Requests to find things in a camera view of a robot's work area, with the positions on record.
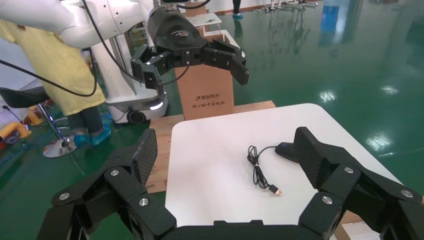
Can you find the black swivel stool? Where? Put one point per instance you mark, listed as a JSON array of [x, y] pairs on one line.
[[23, 96]]

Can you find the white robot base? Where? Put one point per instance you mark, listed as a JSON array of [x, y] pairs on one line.
[[116, 82]]

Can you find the person in yellow coat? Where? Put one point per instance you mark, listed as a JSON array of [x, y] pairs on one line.
[[56, 66]]

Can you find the yellow pipe guard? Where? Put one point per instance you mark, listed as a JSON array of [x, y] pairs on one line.
[[16, 127]]

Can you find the small white table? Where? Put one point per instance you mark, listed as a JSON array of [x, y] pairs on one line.
[[205, 18]]

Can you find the cardboard box with white label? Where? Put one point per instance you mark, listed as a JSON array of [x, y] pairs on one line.
[[354, 228]]

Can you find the silver metal frame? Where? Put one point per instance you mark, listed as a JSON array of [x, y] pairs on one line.
[[291, 4]]

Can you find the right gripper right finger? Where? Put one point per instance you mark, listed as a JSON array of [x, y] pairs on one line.
[[357, 192]]

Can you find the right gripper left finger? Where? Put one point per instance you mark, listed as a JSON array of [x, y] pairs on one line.
[[126, 188]]

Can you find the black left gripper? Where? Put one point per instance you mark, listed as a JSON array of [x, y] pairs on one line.
[[175, 33]]

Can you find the person with blue shoes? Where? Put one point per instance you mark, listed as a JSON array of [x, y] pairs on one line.
[[237, 8]]

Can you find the tall printed cardboard box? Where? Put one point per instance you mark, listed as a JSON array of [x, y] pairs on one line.
[[205, 86]]

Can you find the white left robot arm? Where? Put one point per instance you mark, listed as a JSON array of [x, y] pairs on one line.
[[66, 16]]

